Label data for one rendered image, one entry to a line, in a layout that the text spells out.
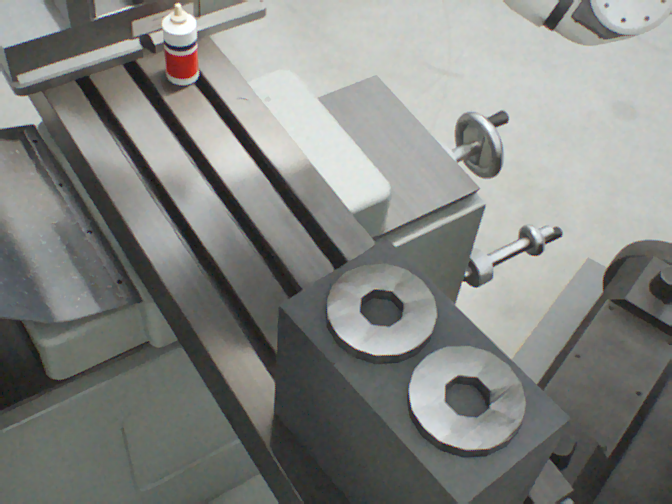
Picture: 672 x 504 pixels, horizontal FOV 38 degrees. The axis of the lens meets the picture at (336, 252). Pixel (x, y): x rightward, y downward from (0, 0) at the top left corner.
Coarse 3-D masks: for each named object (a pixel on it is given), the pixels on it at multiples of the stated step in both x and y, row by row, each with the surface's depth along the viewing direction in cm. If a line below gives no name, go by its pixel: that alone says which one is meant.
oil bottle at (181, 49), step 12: (180, 12) 113; (168, 24) 114; (180, 24) 113; (192, 24) 114; (168, 36) 114; (180, 36) 113; (192, 36) 114; (168, 48) 115; (180, 48) 115; (192, 48) 116; (168, 60) 117; (180, 60) 116; (192, 60) 117; (168, 72) 119; (180, 72) 118; (192, 72) 119; (180, 84) 119
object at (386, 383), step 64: (384, 256) 82; (320, 320) 78; (384, 320) 78; (448, 320) 79; (320, 384) 79; (384, 384) 75; (448, 384) 74; (512, 384) 74; (320, 448) 87; (384, 448) 75; (448, 448) 71; (512, 448) 72
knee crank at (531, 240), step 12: (528, 228) 162; (540, 228) 164; (552, 228) 167; (516, 240) 162; (528, 240) 162; (540, 240) 161; (552, 240) 166; (480, 252) 157; (492, 252) 160; (504, 252) 160; (516, 252) 161; (528, 252) 164; (540, 252) 162; (468, 264) 157; (480, 264) 156; (492, 264) 159; (468, 276) 157; (480, 276) 156; (492, 276) 157
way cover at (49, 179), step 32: (32, 128) 124; (0, 160) 118; (32, 160) 120; (0, 192) 114; (32, 192) 116; (64, 192) 117; (0, 224) 110; (32, 224) 112; (64, 224) 114; (0, 256) 105; (32, 256) 109; (64, 256) 110; (96, 256) 112; (0, 288) 101; (32, 288) 105; (64, 288) 107; (96, 288) 108; (128, 288) 110; (32, 320) 100; (64, 320) 104
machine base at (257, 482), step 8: (248, 480) 168; (256, 480) 168; (264, 480) 168; (232, 488) 166; (240, 488) 167; (248, 488) 167; (256, 488) 167; (264, 488) 167; (224, 496) 166; (232, 496) 166; (240, 496) 166; (248, 496) 166; (256, 496) 166; (264, 496) 166; (272, 496) 166
